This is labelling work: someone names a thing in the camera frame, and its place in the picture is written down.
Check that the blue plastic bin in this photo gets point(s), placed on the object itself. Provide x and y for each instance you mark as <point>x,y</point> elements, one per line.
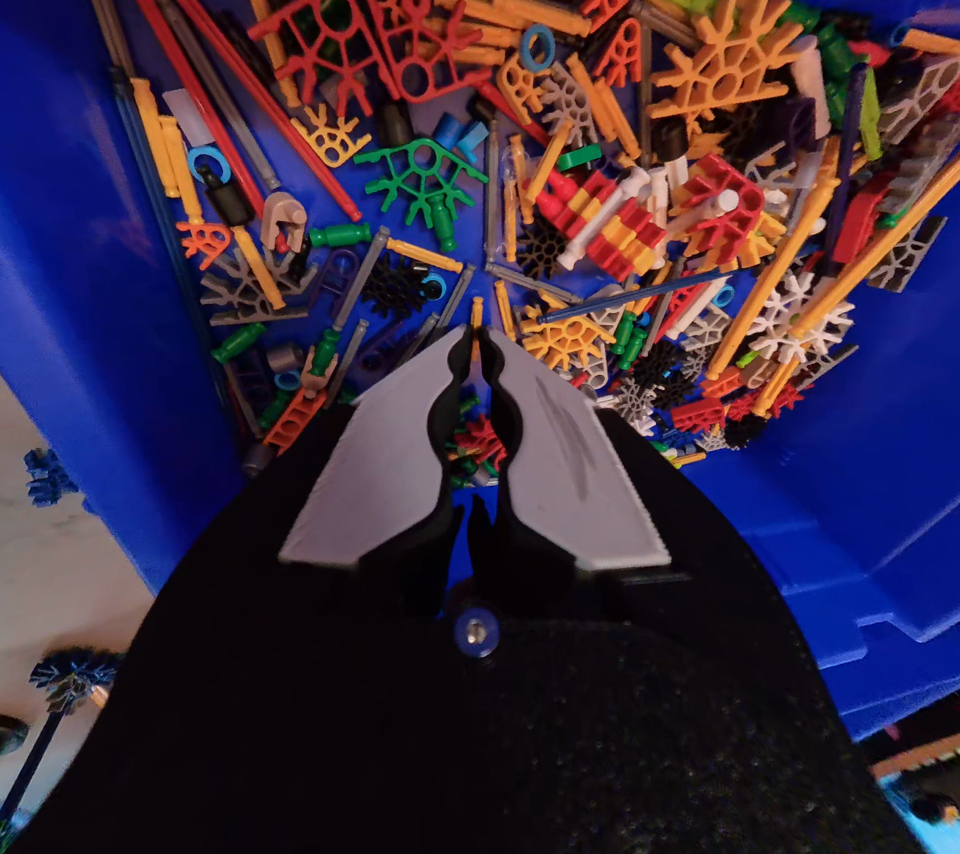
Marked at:
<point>75,269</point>

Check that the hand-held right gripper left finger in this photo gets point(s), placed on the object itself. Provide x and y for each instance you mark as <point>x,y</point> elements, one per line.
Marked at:
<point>375,479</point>

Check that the grey connector with blue rod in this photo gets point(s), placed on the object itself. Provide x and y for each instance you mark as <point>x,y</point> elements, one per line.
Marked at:
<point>71,678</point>

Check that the blue connector with black rod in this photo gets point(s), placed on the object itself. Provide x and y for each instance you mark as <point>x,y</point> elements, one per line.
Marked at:
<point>49,477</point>

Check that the pile of toy construction pieces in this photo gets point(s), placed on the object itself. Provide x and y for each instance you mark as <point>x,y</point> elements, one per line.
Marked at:
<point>727,58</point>

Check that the colourful printed box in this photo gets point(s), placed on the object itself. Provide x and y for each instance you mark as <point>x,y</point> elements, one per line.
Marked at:
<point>922,794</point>

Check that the short yellow rod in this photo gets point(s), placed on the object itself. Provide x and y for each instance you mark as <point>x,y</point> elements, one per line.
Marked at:
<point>477,314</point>

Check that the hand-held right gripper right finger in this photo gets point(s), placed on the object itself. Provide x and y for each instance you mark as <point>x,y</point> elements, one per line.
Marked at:
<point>585,494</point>

